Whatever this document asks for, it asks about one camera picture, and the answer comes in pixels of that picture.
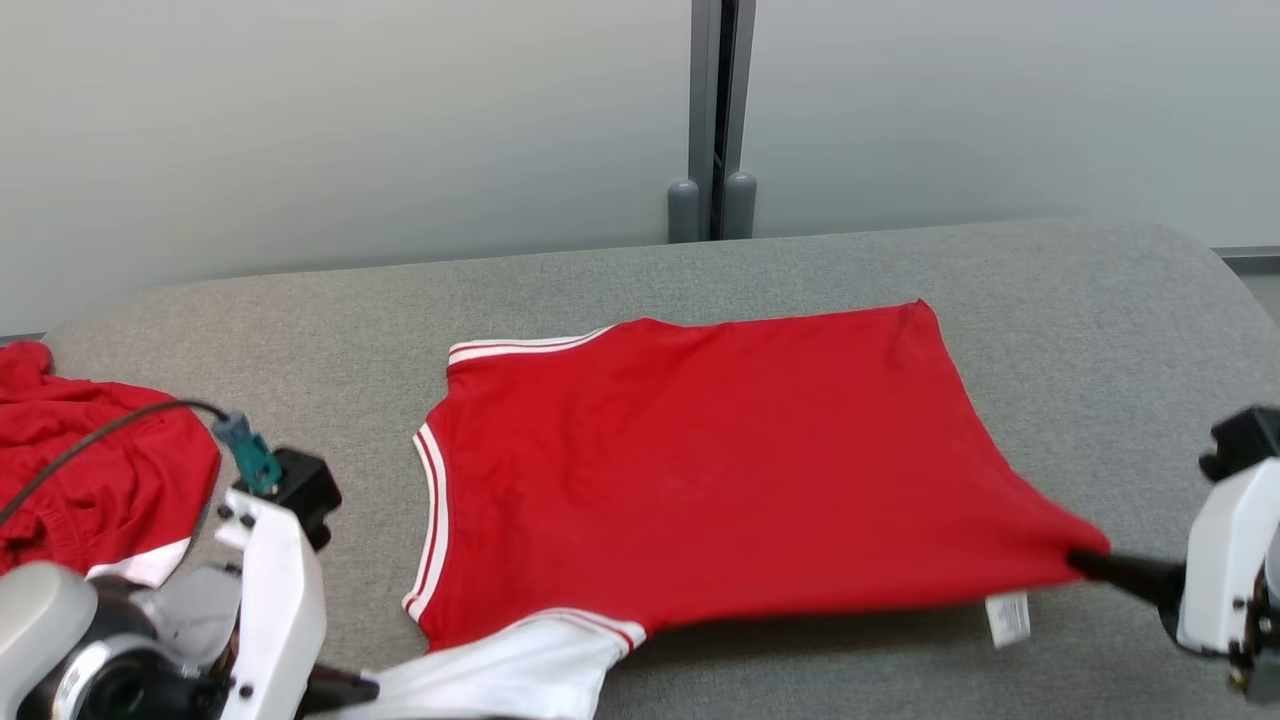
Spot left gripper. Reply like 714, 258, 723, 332
213, 487, 382, 720

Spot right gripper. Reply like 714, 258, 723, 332
1065, 457, 1280, 703

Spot red shorts with white stripe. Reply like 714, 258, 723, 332
0, 340, 223, 588

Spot red jersey with white trim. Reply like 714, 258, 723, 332
330, 298, 1113, 720

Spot black cable with teal plug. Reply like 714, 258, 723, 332
0, 399, 284, 528

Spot grey partition post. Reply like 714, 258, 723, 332
667, 0, 759, 244

